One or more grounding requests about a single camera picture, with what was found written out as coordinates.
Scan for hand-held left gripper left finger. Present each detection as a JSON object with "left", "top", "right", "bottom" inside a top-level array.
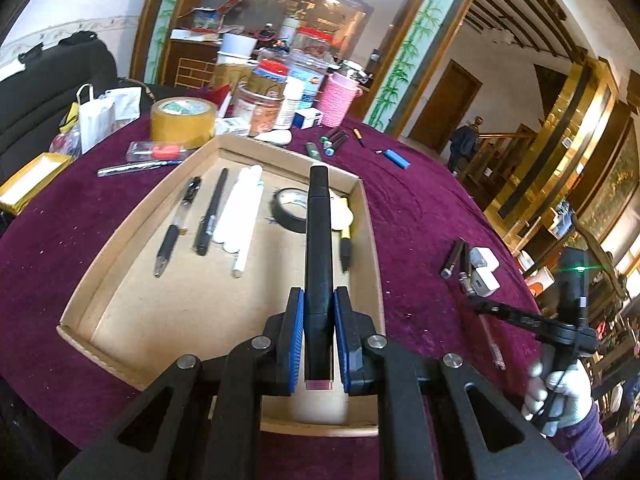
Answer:
[{"left": 57, "top": 287, "right": 305, "bottom": 480}]

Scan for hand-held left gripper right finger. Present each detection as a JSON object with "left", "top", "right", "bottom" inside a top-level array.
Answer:
[{"left": 334, "top": 287, "right": 583, "bottom": 480}]

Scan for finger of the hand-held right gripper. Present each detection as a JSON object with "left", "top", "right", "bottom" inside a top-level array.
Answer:
[{"left": 467, "top": 296, "right": 548, "bottom": 333}]

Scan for cardboard tray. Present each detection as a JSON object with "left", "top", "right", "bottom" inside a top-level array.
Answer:
[{"left": 56, "top": 132, "right": 386, "bottom": 438}]

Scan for black marker pink cap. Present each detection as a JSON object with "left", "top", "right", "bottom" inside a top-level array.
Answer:
[{"left": 303, "top": 164, "right": 335, "bottom": 392}]

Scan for person's right forearm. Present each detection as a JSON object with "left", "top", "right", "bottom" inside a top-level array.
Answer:
[{"left": 542, "top": 402, "right": 618, "bottom": 480}]

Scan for person's right hand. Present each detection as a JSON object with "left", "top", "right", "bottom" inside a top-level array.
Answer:
[{"left": 522, "top": 360, "right": 593, "bottom": 437}]

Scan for clear red gel pen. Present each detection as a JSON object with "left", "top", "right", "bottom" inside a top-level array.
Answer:
[{"left": 477, "top": 310, "right": 507, "bottom": 371}]

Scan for white charger plug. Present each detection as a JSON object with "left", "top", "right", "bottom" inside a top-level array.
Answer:
[
  {"left": 472, "top": 268, "right": 501, "bottom": 297},
  {"left": 470, "top": 246, "right": 501, "bottom": 271}
]

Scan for yellow black marker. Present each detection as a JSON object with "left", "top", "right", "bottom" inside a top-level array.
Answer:
[{"left": 339, "top": 197, "right": 354, "bottom": 275}]

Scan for thin white pen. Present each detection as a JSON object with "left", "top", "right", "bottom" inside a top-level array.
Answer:
[{"left": 231, "top": 180, "right": 265, "bottom": 279}]

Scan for gold framed painting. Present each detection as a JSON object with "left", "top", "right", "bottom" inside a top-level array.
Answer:
[{"left": 575, "top": 105, "right": 640, "bottom": 281}]

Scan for black tape roll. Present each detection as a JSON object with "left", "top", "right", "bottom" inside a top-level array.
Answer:
[{"left": 271, "top": 187, "right": 311, "bottom": 234}]

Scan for thick black marker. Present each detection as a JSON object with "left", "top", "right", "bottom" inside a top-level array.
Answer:
[{"left": 194, "top": 167, "right": 229, "bottom": 257}]

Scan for clear black gel pen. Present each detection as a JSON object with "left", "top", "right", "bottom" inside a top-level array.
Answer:
[{"left": 152, "top": 176, "right": 202, "bottom": 279}]

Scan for blue lighter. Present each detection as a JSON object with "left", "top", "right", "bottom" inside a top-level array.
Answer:
[{"left": 384, "top": 149, "right": 412, "bottom": 171}]

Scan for bundle of black markers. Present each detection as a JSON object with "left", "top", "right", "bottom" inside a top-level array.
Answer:
[{"left": 324, "top": 131, "right": 350, "bottom": 157}]

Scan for white flat case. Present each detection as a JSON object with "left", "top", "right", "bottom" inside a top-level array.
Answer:
[{"left": 254, "top": 129, "right": 293, "bottom": 145}]

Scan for brown wooden door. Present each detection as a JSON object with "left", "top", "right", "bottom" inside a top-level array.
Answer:
[{"left": 407, "top": 59, "right": 483, "bottom": 153}]

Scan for blue white small box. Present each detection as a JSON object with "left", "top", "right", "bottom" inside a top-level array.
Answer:
[{"left": 292, "top": 109, "right": 323, "bottom": 130}]

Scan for clear jar red label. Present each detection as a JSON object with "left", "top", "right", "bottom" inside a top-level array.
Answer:
[{"left": 232, "top": 82, "right": 285, "bottom": 137}]

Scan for silver pen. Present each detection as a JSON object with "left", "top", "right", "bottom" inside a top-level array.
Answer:
[{"left": 96, "top": 159, "right": 185, "bottom": 178}]

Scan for red knife clear package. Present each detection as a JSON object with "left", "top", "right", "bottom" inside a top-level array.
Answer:
[{"left": 125, "top": 140, "right": 198, "bottom": 162}]

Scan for white plastic jar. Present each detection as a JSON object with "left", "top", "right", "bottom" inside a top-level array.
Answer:
[{"left": 274, "top": 80, "right": 307, "bottom": 130}]

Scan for pink woven basket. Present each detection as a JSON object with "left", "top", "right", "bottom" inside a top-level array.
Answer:
[{"left": 318, "top": 72, "right": 362, "bottom": 128}]

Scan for yellow packing tape roll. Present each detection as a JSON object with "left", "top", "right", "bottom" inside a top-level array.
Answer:
[{"left": 150, "top": 96, "right": 219, "bottom": 150}]

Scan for blue white snack bag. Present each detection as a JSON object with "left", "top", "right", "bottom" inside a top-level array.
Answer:
[{"left": 287, "top": 67, "right": 326, "bottom": 111}]

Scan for plastic jar red blue lid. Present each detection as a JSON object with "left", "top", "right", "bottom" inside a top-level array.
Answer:
[{"left": 250, "top": 59, "right": 291, "bottom": 98}]

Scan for wooden cabinet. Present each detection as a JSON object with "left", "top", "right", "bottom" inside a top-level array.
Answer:
[{"left": 160, "top": 37, "right": 223, "bottom": 88}]

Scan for clear container red lid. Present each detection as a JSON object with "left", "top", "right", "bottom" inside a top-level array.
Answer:
[{"left": 290, "top": 26, "right": 335, "bottom": 73}]

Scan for white paper bag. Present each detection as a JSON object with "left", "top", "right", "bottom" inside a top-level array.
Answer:
[{"left": 75, "top": 83, "right": 143, "bottom": 156}]

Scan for white cup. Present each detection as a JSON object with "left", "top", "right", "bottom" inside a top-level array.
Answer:
[{"left": 218, "top": 32, "right": 252, "bottom": 58}]

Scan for clear plastic bag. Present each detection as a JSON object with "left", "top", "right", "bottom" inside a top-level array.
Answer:
[{"left": 48, "top": 120, "right": 83, "bottom": 161}]

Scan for yellow cardboard box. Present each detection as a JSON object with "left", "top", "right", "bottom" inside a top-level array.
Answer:
[{"left": 0, "top": 152, "right": 73, "bottom": 216}]

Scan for black leather seat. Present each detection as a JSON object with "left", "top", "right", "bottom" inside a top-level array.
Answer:
[{"left": 0, "top": 32, "right": 121, "bottom": 161}]

